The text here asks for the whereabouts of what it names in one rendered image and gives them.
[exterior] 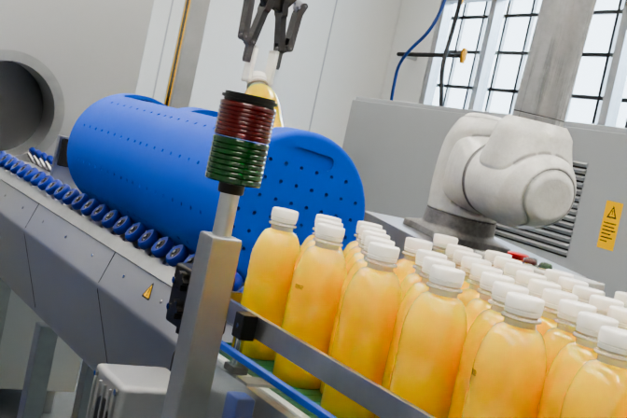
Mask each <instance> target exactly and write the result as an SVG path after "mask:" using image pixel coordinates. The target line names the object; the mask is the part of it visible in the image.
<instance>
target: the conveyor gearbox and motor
mask: <svg viewBox="0 0 627 418"><path fill-rule="evenodd" d="M170 374H171V372H170V371H169V370H167V369H166V368H158V367H144V366H131V365H117V364H103V363H102V364H99V365H98V366H97V368H96V369H95V370H94V372H93V375H94V379H93V384H92V389H91V396H90V401H89V406H88V410H87V415H86V418H161V415H162V410H163V405H164V401H165V397H166V392H167V387H168V382H169V379H170Z"/></svg>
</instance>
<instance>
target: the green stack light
mask: <svg viewBox="0 0 627 418"><path fill-rule="evenodd" d="M212 139H213V141H212V143H211V147H210V149H211V150H210V152H209V155H210V156H208V161H207V166H206V171H205V177H207V178H209V179H213V180H215V181H219V182H224V183H228V184H233V185H237V186H242V187H248V188H260V187H261V181H262V176H263V174H264V173H263V172H264V170H265V167H264V166H265V165H266V162H265V161H266V160H267V156H268V152H267V151H269V145H265V144H261V143H257V142H252V141H247V140H243V139H238V138H234V137H229V136H226V135H221V134H216V133H215V134H213V138H212Z"/></svg>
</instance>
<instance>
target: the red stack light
mask: <svg viewBox="0 0 627 418"><path fill-rule="evenodd" d="M275 115H276V110H274V109H270V108H267V107H263V106H258V105H253V104H246V103H241V102H237V101H232V100H228V99H220V105H219V108H218V112H217V117H216V125H215V129H214V132H215V133H217V134H221V135H226V136H229V137H234V138H238V139H243V140H247V141H252V142H257V143H261V144H266V145H268V144H269V143H270V142H271V138H272V130H273V125H274V124H273V123H274V122H275V120H274V119H275Z"/></svg>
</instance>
